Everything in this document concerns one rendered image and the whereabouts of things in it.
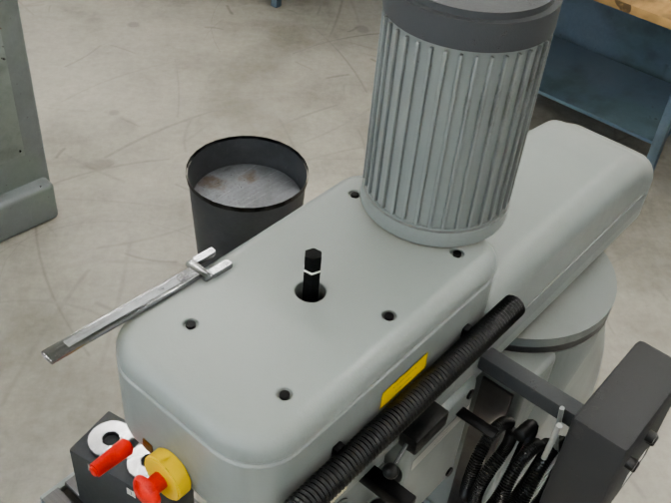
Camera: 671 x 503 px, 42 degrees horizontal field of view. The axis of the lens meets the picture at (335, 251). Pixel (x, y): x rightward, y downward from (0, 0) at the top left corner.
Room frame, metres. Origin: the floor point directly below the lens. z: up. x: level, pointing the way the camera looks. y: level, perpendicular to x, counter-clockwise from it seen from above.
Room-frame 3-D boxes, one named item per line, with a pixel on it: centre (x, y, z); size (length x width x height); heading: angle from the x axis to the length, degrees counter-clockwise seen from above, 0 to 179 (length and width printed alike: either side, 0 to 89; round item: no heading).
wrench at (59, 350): (0.69, 0.22, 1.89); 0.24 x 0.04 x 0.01; 140
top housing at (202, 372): (0.75, 0.02, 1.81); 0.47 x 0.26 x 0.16; 143
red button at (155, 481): (0.54, 0.18, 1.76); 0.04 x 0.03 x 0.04; 53
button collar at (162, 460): (0.56, 0.16, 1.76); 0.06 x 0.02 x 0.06; 53
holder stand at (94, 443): (1.03, 0.37, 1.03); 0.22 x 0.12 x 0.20; 64
